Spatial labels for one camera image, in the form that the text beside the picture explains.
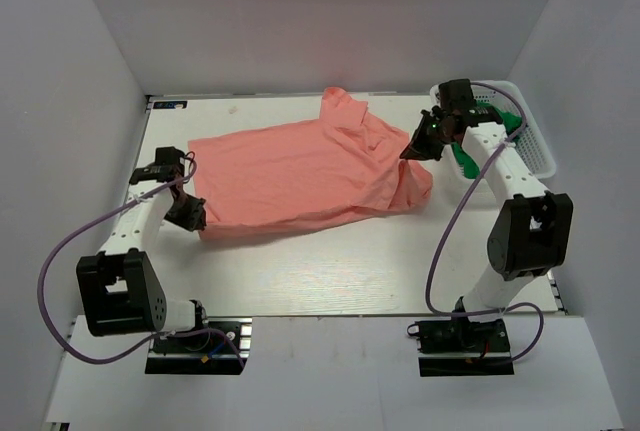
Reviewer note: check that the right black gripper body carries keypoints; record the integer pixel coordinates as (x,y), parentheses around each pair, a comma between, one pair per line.
(431,132)

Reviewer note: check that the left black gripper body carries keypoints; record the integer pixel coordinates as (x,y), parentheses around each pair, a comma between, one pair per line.
(189,212)

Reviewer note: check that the pink t-shirt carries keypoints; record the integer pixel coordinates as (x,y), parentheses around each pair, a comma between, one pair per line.
(342,167)

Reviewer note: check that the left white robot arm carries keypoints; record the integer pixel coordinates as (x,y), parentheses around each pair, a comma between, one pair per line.
(120,291)

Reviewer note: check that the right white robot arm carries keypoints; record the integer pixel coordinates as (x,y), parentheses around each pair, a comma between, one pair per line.
(531,233)

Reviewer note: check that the green t-shirt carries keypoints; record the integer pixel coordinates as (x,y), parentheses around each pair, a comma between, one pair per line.
(487,135)

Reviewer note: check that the white plastic basket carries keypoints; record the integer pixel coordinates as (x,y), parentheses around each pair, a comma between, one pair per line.
(530,143)

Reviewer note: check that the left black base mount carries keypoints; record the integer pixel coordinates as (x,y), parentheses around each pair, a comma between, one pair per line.
(203,355)

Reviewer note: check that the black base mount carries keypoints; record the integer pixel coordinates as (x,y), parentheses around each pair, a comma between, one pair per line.
(457,347)
(203,355)

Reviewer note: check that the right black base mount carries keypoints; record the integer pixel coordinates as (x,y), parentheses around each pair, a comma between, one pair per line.
(457,347)

